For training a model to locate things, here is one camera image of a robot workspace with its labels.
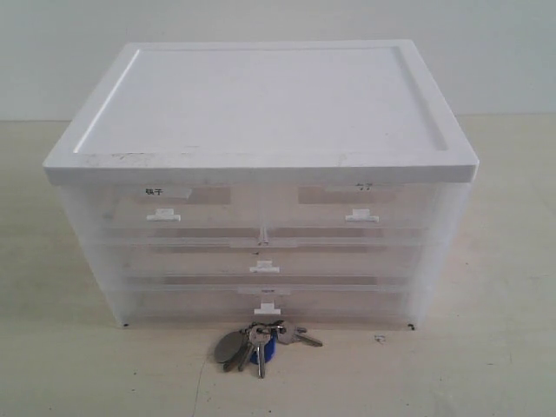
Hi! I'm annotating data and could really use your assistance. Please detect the small white plastic fragment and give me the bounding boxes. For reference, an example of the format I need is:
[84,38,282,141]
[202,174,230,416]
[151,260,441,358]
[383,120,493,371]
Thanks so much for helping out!
[374,334,386,344]

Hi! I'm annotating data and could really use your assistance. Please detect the top left small drawer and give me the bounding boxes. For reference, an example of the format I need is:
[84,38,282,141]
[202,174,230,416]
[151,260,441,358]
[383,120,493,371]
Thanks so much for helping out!
[99,185,261,228]

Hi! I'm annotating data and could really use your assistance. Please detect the bunch of keys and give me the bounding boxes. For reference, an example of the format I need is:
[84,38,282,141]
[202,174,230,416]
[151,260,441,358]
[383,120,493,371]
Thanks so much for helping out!
[213,320,324,379]

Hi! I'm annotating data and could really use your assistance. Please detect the translucent plastic drawer cabinet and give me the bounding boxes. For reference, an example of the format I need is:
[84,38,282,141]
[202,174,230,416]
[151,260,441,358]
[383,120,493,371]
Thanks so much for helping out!
[43,40,479,327]

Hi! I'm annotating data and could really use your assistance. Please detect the small drawer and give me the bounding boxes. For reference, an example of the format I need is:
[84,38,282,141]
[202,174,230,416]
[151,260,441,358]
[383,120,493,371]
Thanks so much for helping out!
[257,183,437,237]
[99,185,261,228]

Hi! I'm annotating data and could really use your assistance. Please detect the top right small drawer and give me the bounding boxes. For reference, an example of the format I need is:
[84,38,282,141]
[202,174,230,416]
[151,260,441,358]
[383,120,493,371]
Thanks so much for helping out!
[257,183,437,237]

